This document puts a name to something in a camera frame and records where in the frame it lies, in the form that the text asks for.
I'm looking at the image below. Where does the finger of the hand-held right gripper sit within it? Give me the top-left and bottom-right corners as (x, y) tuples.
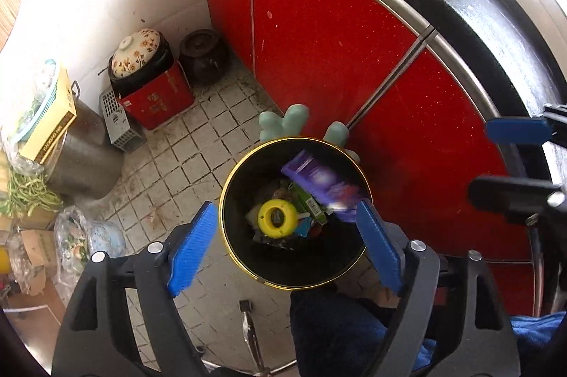
(485, 105), (567, 145)
(468, 177), (567, 227)

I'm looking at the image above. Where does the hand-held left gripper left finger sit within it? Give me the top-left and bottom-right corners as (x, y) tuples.
(52, 201), (219, 377)

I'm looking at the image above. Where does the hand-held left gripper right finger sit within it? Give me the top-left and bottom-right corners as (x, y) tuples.
(355, 199), (521, 377)

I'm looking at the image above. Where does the black trash bin gold rim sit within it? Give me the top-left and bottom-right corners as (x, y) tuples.
(218, 136), (372, 293)

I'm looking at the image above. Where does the yellow tape roll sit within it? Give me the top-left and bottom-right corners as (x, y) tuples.
(258, 200), (297, 238)

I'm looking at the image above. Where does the green paper carton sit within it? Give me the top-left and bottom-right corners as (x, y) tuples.
(290, 181), (329, 225)

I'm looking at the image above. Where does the purple snack packet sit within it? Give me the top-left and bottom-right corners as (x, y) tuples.
(281, 150), (368, 223)

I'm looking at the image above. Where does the blue floral bag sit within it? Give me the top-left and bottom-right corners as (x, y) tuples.
(89, 220), (127, 258)

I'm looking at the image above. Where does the person's dark blue trouser leg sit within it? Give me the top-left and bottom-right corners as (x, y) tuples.
(290, 291), (444, 377)

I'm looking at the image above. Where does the metal rod tool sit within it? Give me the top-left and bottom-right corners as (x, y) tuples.
(239, 299), (271, 373)

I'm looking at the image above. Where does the clear bag of vegetables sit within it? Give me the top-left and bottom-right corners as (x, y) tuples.
(53, 206), (91, 293)

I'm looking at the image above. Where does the large steel pot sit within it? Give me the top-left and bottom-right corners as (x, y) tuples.
(44, 107), (125, 198)

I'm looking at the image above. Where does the blue cloth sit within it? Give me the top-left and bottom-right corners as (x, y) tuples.
(509, 312), (567, 353)

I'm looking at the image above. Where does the grey plastic crate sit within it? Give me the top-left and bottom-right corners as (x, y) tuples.
(100, 88), (147, 152)

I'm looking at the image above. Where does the red printed box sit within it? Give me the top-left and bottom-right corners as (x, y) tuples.
(119, 62), (196, 130)

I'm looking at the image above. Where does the brown cardboard box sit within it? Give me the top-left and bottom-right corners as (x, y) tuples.
(20, 229), (58, 267)

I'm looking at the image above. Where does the pile of green beans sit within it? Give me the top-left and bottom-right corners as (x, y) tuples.
(0, 173), (63, 218)

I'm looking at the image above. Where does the black cooking pot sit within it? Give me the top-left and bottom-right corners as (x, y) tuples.
(108, 45), (175, 99)

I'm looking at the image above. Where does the yellow cardboard box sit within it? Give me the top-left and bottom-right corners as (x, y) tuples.
(20, 67), (77, 165)

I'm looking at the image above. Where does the dark brown ceramic jar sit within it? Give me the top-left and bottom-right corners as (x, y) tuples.
(179, 29), (230, 85)

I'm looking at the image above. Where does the floral ceramic pot lid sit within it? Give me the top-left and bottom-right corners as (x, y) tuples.
(111, 29), (161, 79)

